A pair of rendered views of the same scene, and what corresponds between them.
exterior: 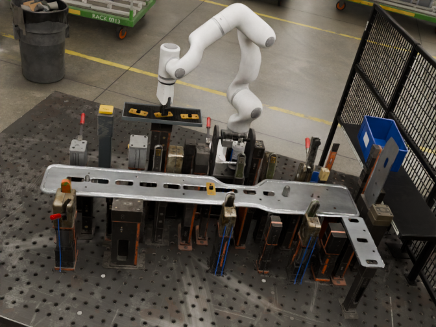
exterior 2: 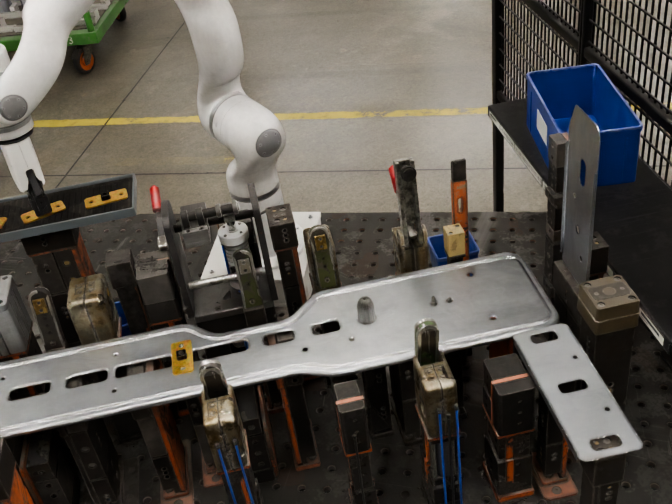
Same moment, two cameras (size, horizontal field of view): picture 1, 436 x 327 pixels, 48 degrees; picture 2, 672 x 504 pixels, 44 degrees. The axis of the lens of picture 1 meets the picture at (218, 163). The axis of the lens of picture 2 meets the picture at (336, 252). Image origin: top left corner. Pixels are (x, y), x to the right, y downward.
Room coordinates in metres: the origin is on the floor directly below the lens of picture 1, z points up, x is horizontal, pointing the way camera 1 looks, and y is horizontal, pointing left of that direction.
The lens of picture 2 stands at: (0.59, -0.39, 2.01)
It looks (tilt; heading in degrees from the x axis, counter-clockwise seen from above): 36 degrees down; 5
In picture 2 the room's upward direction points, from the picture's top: 8 degrees counter-clockwise
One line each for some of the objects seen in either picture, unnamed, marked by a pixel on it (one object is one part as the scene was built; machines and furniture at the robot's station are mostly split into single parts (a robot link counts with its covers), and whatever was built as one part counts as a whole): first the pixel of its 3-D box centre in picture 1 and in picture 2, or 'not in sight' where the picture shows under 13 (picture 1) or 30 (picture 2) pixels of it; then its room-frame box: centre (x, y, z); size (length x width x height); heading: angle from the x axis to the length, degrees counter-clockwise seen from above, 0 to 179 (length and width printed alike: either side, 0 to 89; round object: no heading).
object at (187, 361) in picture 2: (211, 187); (181, 355); (1.68, 0.01, 1.01); 0.08 x 0.04 x 0.01; 12
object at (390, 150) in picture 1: (380, 172); (578, 201); (1.81, -0.71, 1.17); 0.12 x 0.01 x 0.34; 11
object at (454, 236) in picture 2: (314, 199); (456, 301); (1.91, -0.50, 0.88); 0.04 x 0.04 x 0.36; 11
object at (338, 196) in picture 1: (206, 190); (171, 364); (1.67, 0.03, 1.00); 1.38 x 0.22 x 0.02; 101
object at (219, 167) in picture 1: (226, 172); (233, 299); (1.90, -0.05, 0.94); 0.18 x 0.13 x 0.49; 101
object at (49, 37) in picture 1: (41, 39); not in sight; (4.22, 1.84, 0.36); 0.54 x 0.50 x 0.73; 171
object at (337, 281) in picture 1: (346, 254); (553, 422); (1.60, -0.64, 0.84); 0.11 x 0.06 x 0.29; 11
